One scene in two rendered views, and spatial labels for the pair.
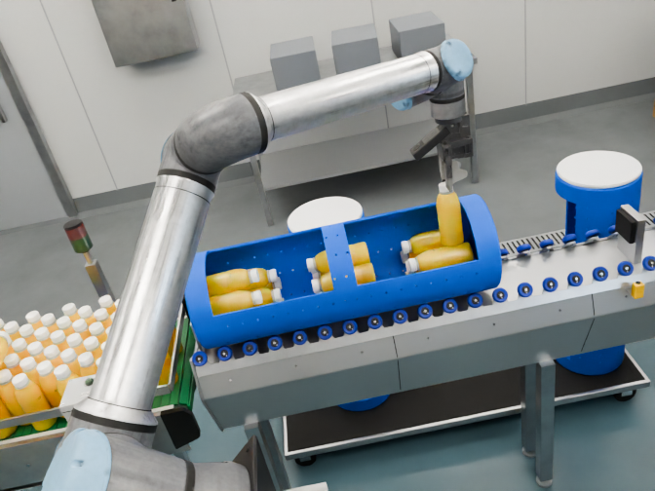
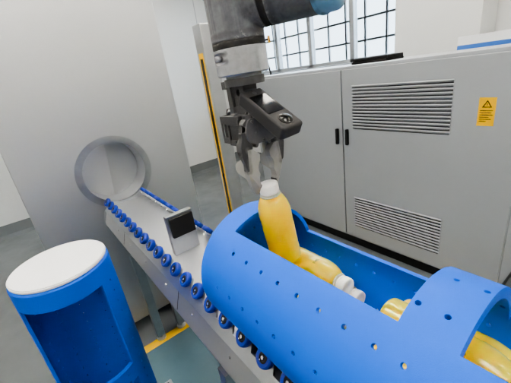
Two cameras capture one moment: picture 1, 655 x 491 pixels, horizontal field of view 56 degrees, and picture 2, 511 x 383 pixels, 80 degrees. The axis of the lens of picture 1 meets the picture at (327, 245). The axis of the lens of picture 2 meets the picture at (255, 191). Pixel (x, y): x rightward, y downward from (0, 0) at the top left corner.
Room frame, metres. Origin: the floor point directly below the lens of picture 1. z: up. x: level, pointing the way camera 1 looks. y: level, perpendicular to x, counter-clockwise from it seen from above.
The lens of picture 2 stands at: (1.84, 0.08, 1.51)
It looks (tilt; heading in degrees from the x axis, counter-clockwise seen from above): 21 degrees down; 235
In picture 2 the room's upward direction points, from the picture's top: 9 degrees counter-clockwise
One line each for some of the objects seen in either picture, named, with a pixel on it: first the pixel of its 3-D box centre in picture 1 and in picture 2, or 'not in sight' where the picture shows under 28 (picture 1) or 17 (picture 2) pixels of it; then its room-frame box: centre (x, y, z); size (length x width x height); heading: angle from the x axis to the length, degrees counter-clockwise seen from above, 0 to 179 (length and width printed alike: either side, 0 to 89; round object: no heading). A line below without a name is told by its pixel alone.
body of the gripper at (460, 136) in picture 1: (452, 135); (247, 112); (1.50, -0.39, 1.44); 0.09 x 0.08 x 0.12; 90
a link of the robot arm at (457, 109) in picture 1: (447, 106); (240, 63); (1.50, -0.38, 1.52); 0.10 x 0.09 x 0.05; 0
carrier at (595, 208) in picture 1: (592, 270); (103, 362); (1.88, -1.00, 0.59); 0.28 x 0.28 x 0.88
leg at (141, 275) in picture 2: not in sight; (149, 299); (1.56, -1.60, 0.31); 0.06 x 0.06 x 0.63; 0
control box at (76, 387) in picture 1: (108, 397); not in sight; (1.21, 0.64, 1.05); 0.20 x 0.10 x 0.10; 90
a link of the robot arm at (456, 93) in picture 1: (443, 74); (234, 5); (1.50, -0.38, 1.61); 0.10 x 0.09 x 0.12; 122
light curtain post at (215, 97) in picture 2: not in sight; (238, 222); (1.16, -1.06, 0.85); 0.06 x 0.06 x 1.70; 0
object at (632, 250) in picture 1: (628, 235); (182, 231); (1.49, -0.90, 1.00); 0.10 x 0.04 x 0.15; 0
